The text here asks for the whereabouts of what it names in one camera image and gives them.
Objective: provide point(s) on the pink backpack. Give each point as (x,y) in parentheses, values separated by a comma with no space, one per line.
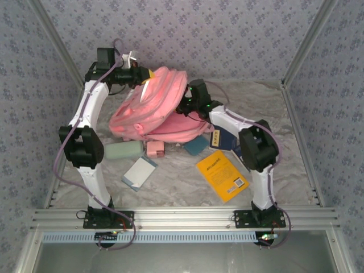
(153,108)

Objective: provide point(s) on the teal notebook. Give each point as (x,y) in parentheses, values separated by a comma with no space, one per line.
(196,145)

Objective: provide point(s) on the dark blue book yellow label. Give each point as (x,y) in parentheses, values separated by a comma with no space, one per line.
(224,140)

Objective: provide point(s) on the dark blue patterned book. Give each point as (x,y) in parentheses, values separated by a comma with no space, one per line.
(235,152)

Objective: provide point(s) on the small pink box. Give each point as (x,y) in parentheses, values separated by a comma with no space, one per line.
(155,148)

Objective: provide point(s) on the green pencil case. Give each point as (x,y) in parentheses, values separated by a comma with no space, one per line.
(122,150)

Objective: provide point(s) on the white blue notebook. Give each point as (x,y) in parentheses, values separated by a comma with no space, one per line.
(139,173)

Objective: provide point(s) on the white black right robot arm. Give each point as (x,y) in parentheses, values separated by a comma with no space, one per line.
(261,185)

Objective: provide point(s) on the marble pattern table cover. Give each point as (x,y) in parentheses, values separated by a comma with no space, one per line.
(176,193)

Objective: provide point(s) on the black circuit board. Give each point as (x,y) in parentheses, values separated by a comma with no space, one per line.
(266,238)
(106,236)

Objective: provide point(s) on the grey metal panel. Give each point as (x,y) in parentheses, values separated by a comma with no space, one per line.
(185,258)

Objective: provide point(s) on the aluminium frame post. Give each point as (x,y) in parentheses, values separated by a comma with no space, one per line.
(58,42)
(308,42)

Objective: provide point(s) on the aluminium side rail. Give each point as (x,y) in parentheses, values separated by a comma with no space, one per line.
(53,193)
(297,128)

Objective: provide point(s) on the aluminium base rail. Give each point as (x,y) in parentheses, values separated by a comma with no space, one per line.
(185,217)

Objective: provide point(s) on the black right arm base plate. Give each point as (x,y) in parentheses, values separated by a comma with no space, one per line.
(241,219)

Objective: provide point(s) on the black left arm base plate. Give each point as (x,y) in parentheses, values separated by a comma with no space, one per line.
(126,216)

